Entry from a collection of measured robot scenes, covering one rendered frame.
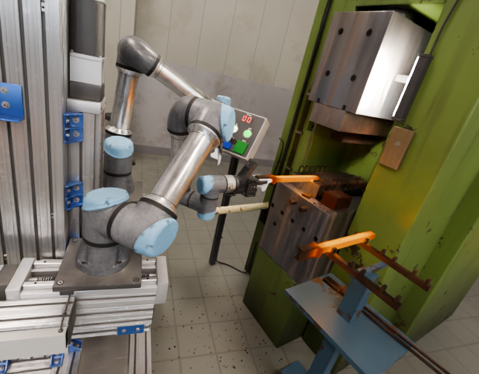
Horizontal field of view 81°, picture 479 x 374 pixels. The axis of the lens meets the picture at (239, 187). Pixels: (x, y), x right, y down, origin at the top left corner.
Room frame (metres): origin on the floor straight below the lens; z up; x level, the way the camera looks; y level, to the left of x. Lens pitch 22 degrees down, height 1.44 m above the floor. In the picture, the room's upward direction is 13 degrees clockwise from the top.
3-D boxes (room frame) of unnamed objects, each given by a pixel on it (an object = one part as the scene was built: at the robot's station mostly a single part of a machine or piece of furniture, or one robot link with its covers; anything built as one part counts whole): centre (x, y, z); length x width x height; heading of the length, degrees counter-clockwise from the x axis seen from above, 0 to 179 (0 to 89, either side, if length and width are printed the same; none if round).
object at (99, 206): (0.68, 0.35, 0.98); 0.13 x 0.12 x 0.14; 74
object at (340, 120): (1.56, -0.50, 1.32); 0.42 x 0.20 x 0.10; 128
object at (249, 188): (1.15, -0.02, 0.98); 0.12 x 0.08 x 0.09; 128
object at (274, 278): (1.52, -0.54, 0.23); 0.56 x 0.38 x 0.47; 128
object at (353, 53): (1.52, -0.52, 1.56); 0.42 x 0.39 x 0.40; 128
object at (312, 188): (1.56, -0.50, 0.96); 0.42 x 0.20 x 0.09; 128
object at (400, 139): (1.26, -0.63, 1.27); 0.09 x 0.02 x 0.17; 38
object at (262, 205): (1.65, -0.05, 0.62); 0.44 x 0.05 x 0.05; 128
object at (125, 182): (1.14, 0.54, 0.87); 0.15 x 0.15 x 0.10
